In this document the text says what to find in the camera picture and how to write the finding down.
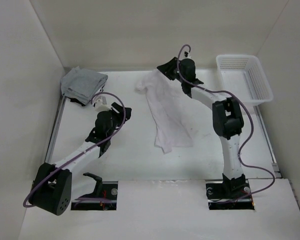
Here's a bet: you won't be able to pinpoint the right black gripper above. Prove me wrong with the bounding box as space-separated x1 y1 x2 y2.
157 56 186 83

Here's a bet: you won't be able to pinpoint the white tank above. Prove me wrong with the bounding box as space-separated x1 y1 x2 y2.
90 88 104 102
135 69 193 154

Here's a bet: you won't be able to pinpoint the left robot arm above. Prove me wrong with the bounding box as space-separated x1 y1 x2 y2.
28 102 132 216

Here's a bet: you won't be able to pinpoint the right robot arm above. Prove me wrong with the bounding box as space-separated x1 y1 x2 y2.
156 57 248 201

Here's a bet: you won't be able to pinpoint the folded white tank top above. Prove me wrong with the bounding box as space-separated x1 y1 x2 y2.
90 88 104 102

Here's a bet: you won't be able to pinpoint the folded black tank top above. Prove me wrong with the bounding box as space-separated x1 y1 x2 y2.
69 86 105 108

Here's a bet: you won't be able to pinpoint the folded grey tank top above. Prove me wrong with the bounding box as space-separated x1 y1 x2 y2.
60 66 108 105

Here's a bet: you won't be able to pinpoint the white plastic basket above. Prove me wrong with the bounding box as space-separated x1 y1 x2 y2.
216 54 274 107

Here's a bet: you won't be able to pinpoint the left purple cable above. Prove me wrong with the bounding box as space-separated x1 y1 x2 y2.
22 92 127 209

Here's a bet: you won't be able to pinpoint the purple cable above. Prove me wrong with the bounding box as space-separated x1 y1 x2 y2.
22 92 127 209
176 44 276 205

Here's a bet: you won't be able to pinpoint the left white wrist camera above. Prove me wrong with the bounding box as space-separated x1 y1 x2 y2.
92 96 110 112

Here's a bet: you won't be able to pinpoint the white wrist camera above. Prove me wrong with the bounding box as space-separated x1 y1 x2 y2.
92 96 110 112
183 51 192 59

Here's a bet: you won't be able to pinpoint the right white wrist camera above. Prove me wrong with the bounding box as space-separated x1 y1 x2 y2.
183 51 192 59

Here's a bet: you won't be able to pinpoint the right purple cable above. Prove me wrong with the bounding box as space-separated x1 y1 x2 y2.
176 44 276 205

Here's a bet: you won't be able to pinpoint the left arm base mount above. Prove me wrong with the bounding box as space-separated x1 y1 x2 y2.
70 172 119 211

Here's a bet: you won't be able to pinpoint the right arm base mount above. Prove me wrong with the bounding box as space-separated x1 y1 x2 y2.
205 180 255 211

